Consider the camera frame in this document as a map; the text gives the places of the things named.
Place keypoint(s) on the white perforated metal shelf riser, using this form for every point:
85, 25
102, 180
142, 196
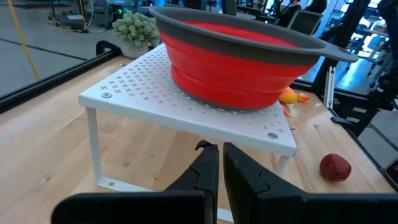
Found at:
149, 90

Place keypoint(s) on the small orange-red fruit with stem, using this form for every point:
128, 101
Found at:
287, 96
284, 109
303, 97

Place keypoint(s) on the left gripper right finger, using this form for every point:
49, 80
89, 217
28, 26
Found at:
245, 186

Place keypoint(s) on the green potted plant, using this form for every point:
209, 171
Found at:
135, 31

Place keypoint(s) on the dark red pomegranate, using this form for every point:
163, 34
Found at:
335, 167

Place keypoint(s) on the red collapsible colander grey rim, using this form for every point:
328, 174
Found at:
230, 74

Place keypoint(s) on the person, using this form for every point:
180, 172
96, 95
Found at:
289, 14
317, 5

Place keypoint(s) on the grey office chair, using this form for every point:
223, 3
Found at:
306, 21

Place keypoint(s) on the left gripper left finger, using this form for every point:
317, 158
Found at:
205, 174

